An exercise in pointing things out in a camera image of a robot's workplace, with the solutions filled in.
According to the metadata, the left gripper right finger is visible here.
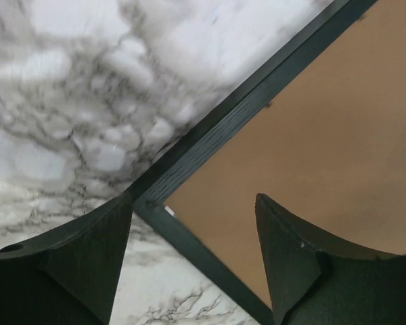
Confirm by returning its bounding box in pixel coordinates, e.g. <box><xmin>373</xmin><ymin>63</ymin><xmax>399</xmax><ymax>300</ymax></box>
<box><xmin>255</xmin><ymin>194</ymin><xmax>406</xmax><ymax>324</ymax></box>

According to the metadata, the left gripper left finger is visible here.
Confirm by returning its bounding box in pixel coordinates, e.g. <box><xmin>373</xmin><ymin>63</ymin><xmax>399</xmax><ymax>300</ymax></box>
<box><xmin>0</xmin><ymin>193</ymin><xmax>133</xmax><ymax>324</ymax></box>

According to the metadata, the black picture frame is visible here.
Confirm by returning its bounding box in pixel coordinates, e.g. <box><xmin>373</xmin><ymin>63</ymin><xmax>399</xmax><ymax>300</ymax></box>
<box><xmin>129</xmin><ymin>1</ymin><xmax>374</xmax><ymax>324</ymax></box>

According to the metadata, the brown backing board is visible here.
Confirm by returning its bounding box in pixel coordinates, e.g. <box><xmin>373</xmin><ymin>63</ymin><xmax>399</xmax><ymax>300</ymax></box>
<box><xmin>166</xmin><ymin>1</ymin><xmax>406</xmax><ymax>304</ymax></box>

